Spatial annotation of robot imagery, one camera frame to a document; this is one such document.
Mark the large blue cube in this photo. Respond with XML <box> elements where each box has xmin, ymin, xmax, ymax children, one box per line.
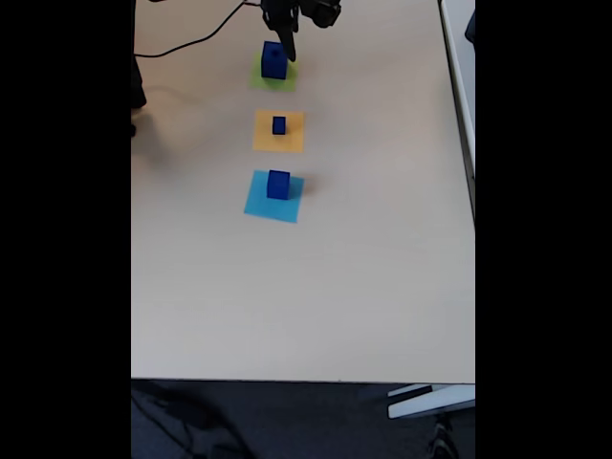
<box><xmin>260</xmin><ymin>39</ymin><xmax>290</xmax><ymax>80</ymax></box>

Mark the medium blue cube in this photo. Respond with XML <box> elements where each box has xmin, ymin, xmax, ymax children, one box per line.
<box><xmin>266</xmin><ymin>169</ymin><xmax>292</xmax><ymax>200</ymax></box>

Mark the green paper square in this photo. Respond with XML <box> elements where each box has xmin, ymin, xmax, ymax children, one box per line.
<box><xmin>249</xmin><ymin>51</ymin><xmax>300</xmax><ymax>93</ymax></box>

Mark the orange paper square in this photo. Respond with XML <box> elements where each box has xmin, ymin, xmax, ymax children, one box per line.
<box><xmin>251</xmin><ymin>108</ymin><xmax>305</xmax><ymax>154</ymax></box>

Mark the light blue paper square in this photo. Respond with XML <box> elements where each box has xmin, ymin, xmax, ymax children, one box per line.
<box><xmin>243</xmin><ymin>169</ymin><xmax>306</xmax><ymax>225</ymax></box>

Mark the white neighbouring table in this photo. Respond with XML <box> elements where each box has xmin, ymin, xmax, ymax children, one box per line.
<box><xmin>438</xmin><ymin>0</ymin><xmax>476</xmax><ymax>224</ymax></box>

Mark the white table leg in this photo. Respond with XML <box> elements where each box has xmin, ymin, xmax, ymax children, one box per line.
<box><xmin>386</xmin><ymin>383</ymin><xmax>476</xmax><ymax>420</ymax></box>

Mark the black camera box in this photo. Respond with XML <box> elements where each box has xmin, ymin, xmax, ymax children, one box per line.
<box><xmin>300</xmin><ymin>0</ymin><xmax>343</xmax><ymax>29</ymax></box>

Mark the black cable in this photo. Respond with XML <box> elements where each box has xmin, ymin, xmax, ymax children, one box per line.
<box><xmin>133</xmin><ymin>0</ymin><xmax>263</xmax><ymax>59</ymax></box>

